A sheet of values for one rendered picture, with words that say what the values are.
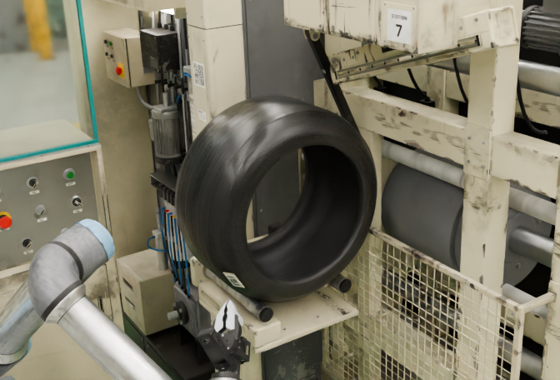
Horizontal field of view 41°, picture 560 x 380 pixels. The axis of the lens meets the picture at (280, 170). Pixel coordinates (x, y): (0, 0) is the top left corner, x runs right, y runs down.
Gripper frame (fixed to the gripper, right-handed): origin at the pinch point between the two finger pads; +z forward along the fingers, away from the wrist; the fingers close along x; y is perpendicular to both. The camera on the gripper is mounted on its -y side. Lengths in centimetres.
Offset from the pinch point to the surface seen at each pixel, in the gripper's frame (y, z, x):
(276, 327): 24.7, 2.7, 0.8
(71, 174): -7, 53, -61
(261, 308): 17.4, 5.6, -0.1
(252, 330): 19.6, 0.6, -4.1
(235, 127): -18.2, 42.3, 10.0
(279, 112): -15, 45, 22
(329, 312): 43.1, 13.2, 8.9
